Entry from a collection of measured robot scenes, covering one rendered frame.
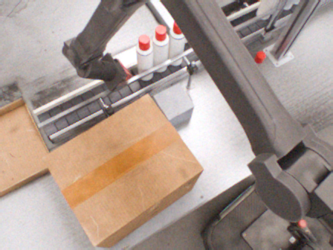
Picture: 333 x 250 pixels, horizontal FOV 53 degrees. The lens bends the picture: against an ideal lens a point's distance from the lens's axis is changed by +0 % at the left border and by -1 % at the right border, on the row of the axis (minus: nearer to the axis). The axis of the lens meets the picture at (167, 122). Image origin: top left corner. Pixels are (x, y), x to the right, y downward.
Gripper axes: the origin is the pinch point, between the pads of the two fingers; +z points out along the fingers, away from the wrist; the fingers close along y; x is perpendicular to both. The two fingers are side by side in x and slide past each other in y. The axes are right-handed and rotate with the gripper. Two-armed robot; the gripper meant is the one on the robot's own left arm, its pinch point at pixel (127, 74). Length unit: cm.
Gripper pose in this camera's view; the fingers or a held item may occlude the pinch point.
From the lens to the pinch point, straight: 109.0
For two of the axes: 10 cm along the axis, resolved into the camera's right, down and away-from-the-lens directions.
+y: -5.0, -8.1, 2.9
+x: -6.9, 5.8, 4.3
